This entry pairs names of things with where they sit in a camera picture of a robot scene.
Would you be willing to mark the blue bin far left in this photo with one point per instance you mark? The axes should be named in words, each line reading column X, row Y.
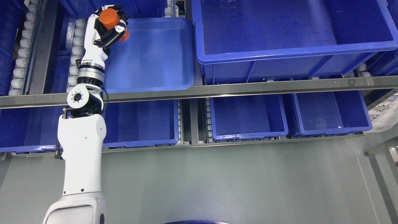
column 11, row 12

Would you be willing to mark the blue bin lower left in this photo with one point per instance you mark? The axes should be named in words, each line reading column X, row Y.
column 129, row 124

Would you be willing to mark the large blue bin upper right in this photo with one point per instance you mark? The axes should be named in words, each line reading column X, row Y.
column 244, row 41

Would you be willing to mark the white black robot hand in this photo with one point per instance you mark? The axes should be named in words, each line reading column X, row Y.
column 96, row 51

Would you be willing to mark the shallow blue tray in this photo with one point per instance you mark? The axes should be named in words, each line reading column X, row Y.
column 157, row 56

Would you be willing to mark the blue bin lower right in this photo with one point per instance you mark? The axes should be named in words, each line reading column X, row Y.
column 326, row 113

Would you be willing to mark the orange cylindrical capacitor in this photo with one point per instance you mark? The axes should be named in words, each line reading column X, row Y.
column 115, row 24

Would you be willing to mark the white roller track left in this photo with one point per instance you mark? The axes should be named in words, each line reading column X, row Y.
column 23, row 48

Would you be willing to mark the steel shelf frame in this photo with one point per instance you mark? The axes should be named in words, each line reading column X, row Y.
column 261, row 88

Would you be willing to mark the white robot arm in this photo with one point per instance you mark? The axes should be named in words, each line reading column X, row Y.
column 81, row 133

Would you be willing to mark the white printed cardboard box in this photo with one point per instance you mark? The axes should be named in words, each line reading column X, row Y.
column 385, row 115

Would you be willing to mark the blue bin lower middle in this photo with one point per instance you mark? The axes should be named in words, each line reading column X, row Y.
column 248, row 117

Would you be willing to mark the blue bin top left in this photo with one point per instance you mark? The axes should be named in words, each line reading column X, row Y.
column 133, row 8

